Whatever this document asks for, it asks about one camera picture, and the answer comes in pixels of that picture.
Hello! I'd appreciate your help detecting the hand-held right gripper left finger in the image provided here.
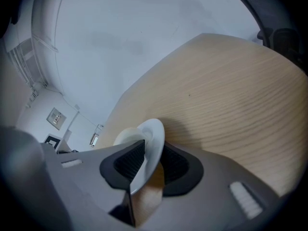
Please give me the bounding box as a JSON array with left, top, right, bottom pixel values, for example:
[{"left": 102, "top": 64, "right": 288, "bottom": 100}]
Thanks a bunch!
[{"left": 41, "top": 140, "right": 146, "bottom": 231}]

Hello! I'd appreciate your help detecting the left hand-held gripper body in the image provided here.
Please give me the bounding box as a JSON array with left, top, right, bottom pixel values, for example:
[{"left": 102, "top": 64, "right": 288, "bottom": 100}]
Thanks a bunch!
[{"left": 43, "top": 133, "right": 73, "bottom": 154}]

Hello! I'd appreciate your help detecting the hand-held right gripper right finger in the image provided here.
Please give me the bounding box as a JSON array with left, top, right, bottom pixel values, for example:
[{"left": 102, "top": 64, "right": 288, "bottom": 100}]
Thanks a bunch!
[{"left": 144, "top": 141, "right": 282, "bottom": 231}]

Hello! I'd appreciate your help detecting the white plate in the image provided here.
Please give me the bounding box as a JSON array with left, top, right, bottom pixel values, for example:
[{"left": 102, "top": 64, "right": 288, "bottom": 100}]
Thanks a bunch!
[{"left": 113, "top": 118, "right": 166, "bottom": 195}]

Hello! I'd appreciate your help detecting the wooden table with white legs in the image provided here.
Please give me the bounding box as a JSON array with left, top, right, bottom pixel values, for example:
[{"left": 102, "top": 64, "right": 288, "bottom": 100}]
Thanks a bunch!
[{"left": 95, "top": 32, "right": 308, "bottom": 227}]

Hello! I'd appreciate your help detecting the white air conditioner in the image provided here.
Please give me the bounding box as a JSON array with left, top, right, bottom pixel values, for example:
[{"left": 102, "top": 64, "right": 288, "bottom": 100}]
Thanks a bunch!
[{"left": 4, "top": 37, "right": 49, "bottom": 88}]

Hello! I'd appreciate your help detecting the black office chair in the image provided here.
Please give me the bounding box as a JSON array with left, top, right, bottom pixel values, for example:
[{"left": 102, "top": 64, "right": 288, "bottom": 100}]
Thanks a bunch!
[{"left": 227, "top": 0, "right": 308, "bottom": 76}]

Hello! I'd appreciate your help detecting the white wall panel box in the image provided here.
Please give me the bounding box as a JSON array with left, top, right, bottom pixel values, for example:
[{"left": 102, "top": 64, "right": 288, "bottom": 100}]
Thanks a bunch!
[{"left": 46, "top": 107, "right": 67, "bottom": 131}]

